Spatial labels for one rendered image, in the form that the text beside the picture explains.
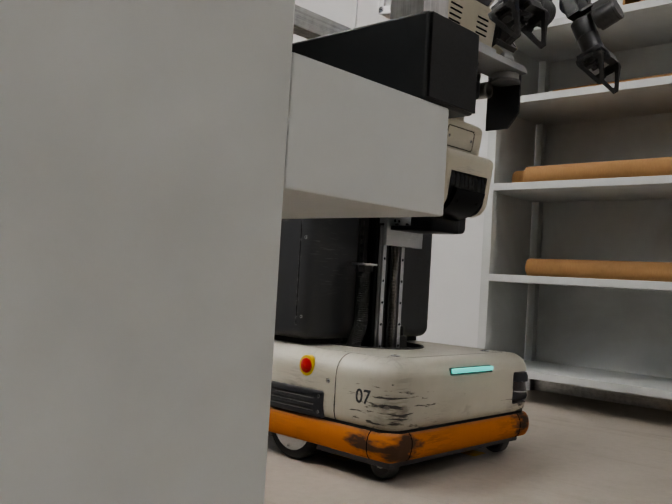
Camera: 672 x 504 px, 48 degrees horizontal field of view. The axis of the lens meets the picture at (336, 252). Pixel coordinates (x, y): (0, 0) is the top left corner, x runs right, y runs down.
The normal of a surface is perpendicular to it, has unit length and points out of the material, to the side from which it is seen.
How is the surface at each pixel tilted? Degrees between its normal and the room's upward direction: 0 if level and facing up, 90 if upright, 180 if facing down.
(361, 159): 90
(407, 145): 90
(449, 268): 90
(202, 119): 90
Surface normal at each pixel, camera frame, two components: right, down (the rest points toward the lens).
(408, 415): 0.73, 0.02
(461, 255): -0.67, -0.07
